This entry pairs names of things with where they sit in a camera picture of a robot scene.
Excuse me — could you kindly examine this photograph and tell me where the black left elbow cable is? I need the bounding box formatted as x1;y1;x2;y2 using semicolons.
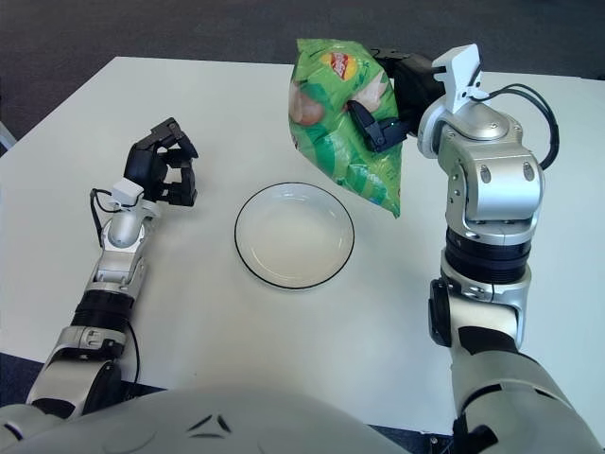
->
126;321;142;393

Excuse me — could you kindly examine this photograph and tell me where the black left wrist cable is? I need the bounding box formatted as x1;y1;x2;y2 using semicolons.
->
89;187;119;247

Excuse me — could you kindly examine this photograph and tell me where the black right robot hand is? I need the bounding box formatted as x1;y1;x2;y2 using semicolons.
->
348;45;448;153

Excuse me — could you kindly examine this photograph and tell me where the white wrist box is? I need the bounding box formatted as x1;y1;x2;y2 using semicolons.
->
432;44;484;114
112;178;145;207

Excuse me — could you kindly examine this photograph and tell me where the white plate with black rim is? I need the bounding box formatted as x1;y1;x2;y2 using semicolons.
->
233;182;355;291

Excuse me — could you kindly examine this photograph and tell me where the green snack bag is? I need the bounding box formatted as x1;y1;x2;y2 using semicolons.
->
287;38;404;219

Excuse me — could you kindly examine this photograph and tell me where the grey robot torso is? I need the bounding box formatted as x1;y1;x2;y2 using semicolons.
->
0;385;417;454

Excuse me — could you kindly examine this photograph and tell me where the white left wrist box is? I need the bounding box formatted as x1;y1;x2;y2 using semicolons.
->
112;178;145;207

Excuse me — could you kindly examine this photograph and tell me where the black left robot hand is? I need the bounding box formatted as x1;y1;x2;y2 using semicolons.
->
123;117;199;207

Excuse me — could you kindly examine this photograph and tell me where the black base under table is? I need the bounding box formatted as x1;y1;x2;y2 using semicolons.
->
423;432;455;454

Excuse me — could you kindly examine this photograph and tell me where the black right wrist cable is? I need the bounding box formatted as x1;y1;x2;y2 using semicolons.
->
472;83;562;170

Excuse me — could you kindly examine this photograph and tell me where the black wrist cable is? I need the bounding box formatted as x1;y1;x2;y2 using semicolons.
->
89;187;119;247
472;83;562;170

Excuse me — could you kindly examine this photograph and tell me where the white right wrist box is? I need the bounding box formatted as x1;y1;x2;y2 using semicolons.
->
432;44;484;114

